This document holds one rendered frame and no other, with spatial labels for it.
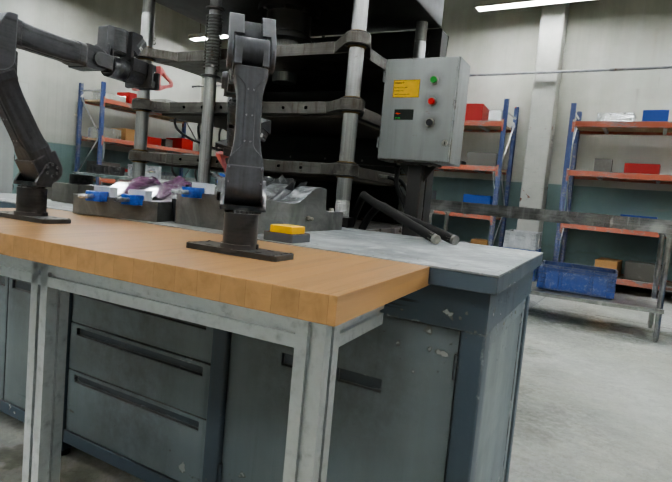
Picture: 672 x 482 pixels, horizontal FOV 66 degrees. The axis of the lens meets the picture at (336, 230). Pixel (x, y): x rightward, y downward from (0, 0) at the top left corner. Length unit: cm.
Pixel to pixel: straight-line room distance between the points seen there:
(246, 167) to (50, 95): 853
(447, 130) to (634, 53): 608
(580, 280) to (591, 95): 365
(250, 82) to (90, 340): 106
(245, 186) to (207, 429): 76
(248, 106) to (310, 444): 59
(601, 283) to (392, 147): 303
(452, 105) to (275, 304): 146
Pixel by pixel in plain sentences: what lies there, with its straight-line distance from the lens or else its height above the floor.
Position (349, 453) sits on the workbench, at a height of 34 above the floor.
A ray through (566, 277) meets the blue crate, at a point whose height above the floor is 38.
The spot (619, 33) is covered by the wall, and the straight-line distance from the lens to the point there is 804.
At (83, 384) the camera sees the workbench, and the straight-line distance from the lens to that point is 186.
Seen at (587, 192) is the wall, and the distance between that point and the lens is 770.
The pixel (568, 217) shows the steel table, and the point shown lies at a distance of 456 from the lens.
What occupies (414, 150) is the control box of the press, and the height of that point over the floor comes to 111.
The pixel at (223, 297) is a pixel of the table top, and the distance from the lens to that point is 74.
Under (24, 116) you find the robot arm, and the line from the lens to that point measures 136.
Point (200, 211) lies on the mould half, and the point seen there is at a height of 84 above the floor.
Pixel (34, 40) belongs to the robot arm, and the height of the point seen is 120.
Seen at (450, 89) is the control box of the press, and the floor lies 134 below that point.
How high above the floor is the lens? 93
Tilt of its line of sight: 4 degrees down
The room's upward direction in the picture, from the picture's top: 5 degrees clockwise
